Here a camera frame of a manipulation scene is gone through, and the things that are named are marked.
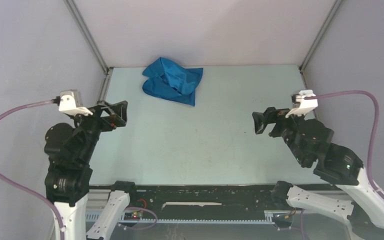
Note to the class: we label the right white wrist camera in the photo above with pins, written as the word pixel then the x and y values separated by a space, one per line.
pixel 301 105

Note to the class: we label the white cable duct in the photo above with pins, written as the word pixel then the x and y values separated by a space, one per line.
pixel 92 216

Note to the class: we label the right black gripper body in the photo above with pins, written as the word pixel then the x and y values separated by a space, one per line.
pixel 281 122

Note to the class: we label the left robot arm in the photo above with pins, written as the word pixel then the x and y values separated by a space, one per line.
pixel 70 149

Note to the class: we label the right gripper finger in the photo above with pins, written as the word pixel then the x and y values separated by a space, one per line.
pixel 261 120
pixel 270 111

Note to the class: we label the left aluminium frame post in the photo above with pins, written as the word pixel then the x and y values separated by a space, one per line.
pixel 87 35

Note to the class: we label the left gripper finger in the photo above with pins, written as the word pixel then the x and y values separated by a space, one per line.
pixel 119 108
pixel 119 120

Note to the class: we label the blue cloth napkin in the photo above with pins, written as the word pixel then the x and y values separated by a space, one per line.
pixel 170 81

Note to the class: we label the right aluminium frame post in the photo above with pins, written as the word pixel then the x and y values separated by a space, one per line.
pixel 320 34

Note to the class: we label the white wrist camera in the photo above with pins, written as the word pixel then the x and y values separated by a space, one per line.
pixel 301 105
pixel 71 104

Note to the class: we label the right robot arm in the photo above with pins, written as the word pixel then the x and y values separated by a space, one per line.
pixel 310 142

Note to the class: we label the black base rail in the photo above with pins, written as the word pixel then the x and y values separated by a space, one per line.
pixel 204 202

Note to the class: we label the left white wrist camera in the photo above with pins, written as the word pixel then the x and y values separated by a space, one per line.
pixel 71 104

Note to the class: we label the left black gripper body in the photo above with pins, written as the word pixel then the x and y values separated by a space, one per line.
pixel 96 122

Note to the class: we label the aluminium frame post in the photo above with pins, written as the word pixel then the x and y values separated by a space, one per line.
pixel 87 35
pixel 320 34

